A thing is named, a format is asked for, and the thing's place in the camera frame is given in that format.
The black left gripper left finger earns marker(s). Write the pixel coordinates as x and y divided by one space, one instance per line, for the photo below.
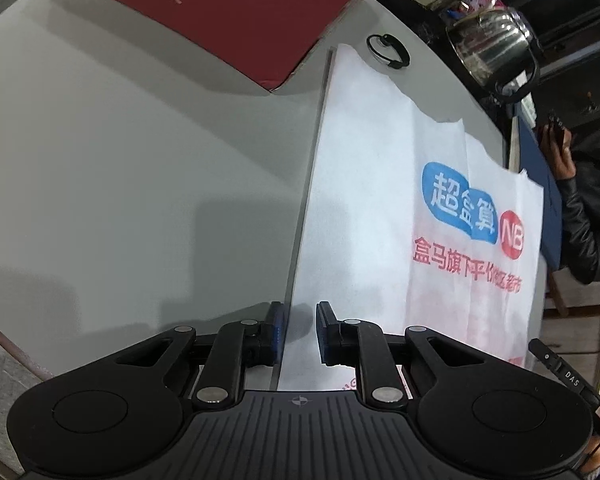
236 347

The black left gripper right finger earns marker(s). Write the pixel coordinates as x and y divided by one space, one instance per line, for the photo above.
362 346

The white printed shopping bag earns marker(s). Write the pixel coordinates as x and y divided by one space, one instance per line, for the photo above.
409 221

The wooden chair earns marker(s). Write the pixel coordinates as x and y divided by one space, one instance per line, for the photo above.
565 297

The person in black jacket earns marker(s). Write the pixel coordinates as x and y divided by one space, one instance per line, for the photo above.
575 164

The dark blue cloth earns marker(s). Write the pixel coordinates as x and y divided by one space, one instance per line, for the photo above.
524 154

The red cardboard box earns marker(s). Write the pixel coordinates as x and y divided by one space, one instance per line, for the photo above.
220 5

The stainless steel kettle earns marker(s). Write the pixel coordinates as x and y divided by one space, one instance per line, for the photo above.
499 50

